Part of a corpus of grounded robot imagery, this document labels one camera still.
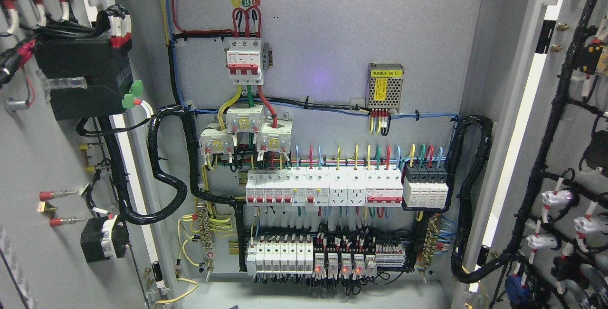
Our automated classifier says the black cable conduit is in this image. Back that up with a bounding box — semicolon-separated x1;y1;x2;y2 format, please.
97;105;247;226
446;115;494;284

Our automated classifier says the grey cabinet door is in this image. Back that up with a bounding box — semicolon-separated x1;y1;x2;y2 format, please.
0;0;164;309
442;0;607;309

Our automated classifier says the metal mesh power supply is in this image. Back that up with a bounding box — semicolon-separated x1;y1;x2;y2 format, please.
367;63;404;111

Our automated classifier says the black cable conduit right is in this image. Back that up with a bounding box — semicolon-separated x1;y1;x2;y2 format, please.
446;115;494;284

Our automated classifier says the black cable conduit left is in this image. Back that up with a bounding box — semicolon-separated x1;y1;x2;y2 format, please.
97;105;247;226

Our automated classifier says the white lower breaker row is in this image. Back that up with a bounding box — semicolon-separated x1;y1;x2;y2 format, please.
246;233;314;276

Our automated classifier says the white red breaker row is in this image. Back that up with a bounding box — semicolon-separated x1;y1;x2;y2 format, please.
246;167;330;208

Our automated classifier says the white red main breaker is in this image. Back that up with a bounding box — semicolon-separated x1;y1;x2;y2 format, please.
226;38;273;86

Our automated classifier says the black white surge protector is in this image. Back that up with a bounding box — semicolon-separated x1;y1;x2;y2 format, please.
402;163;449;213

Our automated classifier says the relay row with red leds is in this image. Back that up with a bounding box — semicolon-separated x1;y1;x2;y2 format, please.
312;234;407;281

